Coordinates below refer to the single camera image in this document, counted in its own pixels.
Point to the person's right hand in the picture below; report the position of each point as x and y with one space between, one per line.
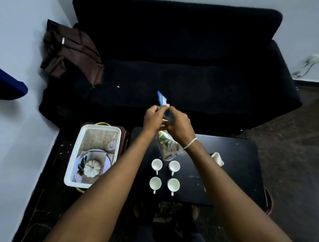
180 129

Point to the person's left hand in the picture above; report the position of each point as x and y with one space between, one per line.
153 119

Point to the person's right fingers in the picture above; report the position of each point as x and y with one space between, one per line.
170 116

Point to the person's left fingers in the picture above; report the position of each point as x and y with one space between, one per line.
161 107

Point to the blue packet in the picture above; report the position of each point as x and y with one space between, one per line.
162 98

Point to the clear plastic bag green print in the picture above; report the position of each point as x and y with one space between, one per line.
169 148

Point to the person's left forearm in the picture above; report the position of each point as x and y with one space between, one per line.
112 189

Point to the person's right forearm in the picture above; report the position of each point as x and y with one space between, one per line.
229 194

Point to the white cup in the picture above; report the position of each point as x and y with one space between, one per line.
174 166
173 185
155 183
156 164

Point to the black sofa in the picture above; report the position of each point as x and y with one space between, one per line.
187 62

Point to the crumpled white tissue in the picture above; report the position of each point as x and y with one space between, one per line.
217 158

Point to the white printed serving tray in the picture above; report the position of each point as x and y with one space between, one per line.
98 139

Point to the black coffee table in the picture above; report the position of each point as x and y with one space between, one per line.
236 164

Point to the person's right foot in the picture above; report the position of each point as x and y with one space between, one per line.
195 212

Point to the brown bag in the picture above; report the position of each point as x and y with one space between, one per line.
72 52

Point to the blue cushion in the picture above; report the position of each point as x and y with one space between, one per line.
11 87

